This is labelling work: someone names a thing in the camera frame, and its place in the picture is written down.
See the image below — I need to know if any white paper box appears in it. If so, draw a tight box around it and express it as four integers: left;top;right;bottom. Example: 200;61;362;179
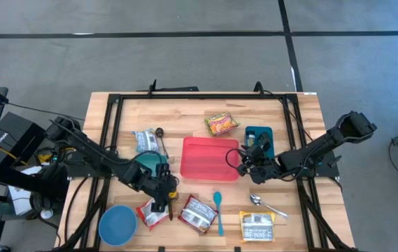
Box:
7;165;43;217

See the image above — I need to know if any orange and green ramen packet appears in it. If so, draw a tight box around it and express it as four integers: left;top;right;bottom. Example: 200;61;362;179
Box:
204;111;240;137

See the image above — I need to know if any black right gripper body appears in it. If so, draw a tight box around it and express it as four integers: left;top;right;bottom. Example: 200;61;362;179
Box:
236;143;280;186

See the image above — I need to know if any black box white print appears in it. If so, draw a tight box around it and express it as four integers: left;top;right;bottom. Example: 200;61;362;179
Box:
0;111;50;167

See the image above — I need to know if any green plastic bin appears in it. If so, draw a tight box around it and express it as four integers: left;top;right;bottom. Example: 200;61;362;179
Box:
134;150;169;179

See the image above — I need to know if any red ramen packet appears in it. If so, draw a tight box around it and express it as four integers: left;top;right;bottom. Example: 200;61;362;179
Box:
177;194;219;235
135;197;171;231

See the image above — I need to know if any yellow ramen packet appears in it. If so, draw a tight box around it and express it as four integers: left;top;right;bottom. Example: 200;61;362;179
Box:
238;210;277;244

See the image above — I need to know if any blue and white ramen packet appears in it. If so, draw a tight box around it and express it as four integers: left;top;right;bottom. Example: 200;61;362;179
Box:
132;128;160;154

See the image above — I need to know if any blue bowl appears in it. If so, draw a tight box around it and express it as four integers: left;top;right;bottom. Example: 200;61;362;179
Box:
98;204;138;247

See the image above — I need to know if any teal plastic spoon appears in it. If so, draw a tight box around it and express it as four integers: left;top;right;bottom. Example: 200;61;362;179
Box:
213;190;225;237

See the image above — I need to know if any silver metal spoon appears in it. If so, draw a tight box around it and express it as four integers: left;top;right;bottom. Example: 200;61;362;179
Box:
249;193;290;220

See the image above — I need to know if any black spoon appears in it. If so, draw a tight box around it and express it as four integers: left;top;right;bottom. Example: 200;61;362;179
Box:
154;127;170;160

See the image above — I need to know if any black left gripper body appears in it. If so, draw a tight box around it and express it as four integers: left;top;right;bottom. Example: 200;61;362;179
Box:
138;162;181;203

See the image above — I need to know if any yellow cable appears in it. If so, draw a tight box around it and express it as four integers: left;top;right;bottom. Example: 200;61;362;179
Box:
0;143;30;167

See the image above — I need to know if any pink plastic tray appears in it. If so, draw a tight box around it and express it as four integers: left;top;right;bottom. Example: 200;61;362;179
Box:
179;136;241;183

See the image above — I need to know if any black clamp handle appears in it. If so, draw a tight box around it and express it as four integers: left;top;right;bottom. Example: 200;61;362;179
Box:
147;78;200;94
253;80;266;96

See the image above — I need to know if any blue plastic bin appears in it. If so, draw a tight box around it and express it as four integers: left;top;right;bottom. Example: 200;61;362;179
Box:
244;125;276;161

